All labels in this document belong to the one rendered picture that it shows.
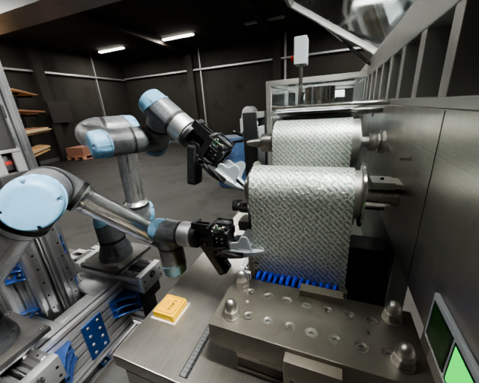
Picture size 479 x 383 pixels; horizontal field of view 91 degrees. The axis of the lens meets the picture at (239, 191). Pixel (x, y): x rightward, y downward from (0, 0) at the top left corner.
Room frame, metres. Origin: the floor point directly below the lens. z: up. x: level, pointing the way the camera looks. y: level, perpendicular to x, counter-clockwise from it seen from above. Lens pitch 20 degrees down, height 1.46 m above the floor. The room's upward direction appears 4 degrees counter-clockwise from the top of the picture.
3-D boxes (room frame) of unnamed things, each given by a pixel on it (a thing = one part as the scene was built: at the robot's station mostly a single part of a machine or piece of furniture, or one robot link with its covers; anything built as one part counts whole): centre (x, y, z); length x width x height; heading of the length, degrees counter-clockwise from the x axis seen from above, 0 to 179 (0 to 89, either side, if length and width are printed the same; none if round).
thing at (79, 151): (9.34, 5.83, 0.22); 1.28 x 0.92 x 0.45; 159
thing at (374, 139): (0.72, -0.41, 1.33); 0.07 x 0.07 x 0.07; 67
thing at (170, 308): (0.55, 0.23, 0.91); 0.07 x 0.07 x 0.02; 67
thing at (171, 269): (0.67, 0.24, 1.01); 0.11 x 0.08 x 0.11; 25
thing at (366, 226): (1.46, -0.78, 1.02); 2.24 x 0.04 x 0.24; 157
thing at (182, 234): (0.63, 0.16, 1.11); 0.08 x 0.05 x 0.08; 157
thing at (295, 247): (0.50, -0.13, 1.11); 0.23 x 0.01 x 0.18; 67
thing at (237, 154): (4.61, 0.10, 0.48); 0.64 x 0.64 x 0.96
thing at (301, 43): (1.10, -0.29, 1.66); 0.07 x 0.07 x 0.10; 68
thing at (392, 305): (0.36, -0.30, 1.05); 0.04 x 0.04 x 0.04
